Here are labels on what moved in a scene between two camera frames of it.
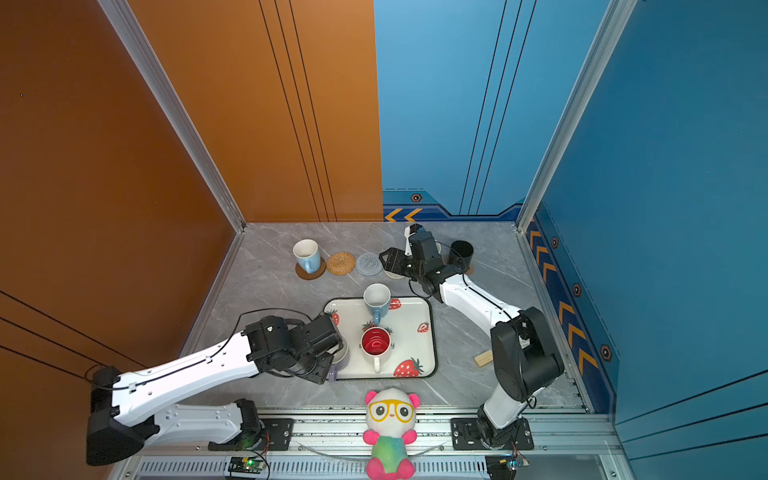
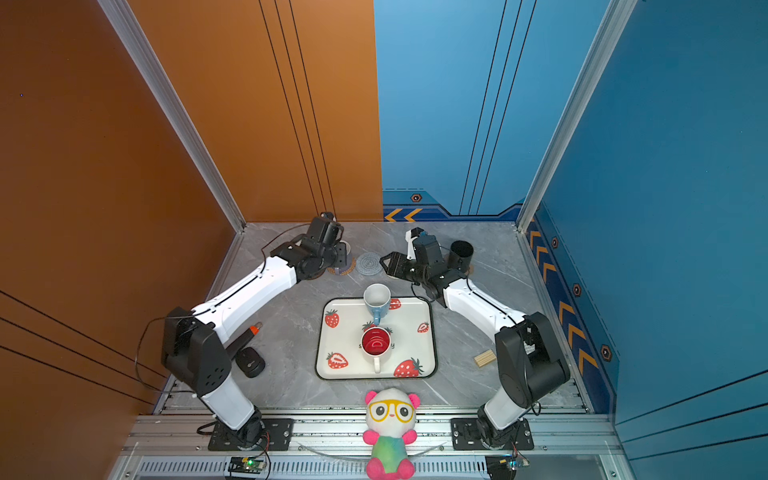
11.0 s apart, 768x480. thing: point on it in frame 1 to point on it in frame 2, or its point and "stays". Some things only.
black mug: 460,254 stays
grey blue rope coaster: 369,263 stays
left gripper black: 322,375 to 341,249
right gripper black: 394,260 stays
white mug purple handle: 340,361 to 337,270
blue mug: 377,299 stays
